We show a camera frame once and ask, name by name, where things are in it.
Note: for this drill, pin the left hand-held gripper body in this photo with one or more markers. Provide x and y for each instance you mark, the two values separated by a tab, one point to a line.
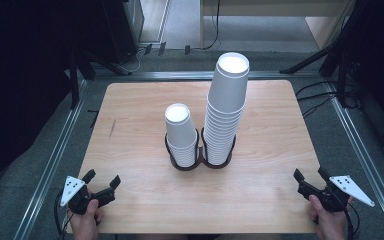
76	196

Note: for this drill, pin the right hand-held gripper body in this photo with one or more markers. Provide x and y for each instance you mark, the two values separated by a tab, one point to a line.
333	195

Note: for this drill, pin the tall stack of white cups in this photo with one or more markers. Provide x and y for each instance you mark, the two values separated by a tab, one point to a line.
223	133

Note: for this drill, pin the person's left hand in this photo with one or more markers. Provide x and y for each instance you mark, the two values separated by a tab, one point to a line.
86	224

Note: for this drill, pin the person's right hand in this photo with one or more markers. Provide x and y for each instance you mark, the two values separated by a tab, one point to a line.
328	225

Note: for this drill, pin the short stack of white cups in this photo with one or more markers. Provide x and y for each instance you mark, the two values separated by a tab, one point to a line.
181	136

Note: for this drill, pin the black double cup holder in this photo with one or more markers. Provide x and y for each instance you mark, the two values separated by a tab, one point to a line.
200	158

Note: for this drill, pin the black metal stand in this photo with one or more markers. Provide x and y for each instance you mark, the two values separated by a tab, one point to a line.
76	70

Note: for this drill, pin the black tripod stand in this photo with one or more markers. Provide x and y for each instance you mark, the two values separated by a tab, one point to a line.
333	46

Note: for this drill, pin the dark cabinet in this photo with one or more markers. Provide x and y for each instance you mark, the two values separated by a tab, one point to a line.
120	30

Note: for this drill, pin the light wooden desk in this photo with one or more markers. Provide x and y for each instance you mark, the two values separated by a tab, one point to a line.
280	10

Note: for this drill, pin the aluminium frame rail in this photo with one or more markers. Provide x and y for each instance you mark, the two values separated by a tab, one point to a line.
363	156
51	166
180	75

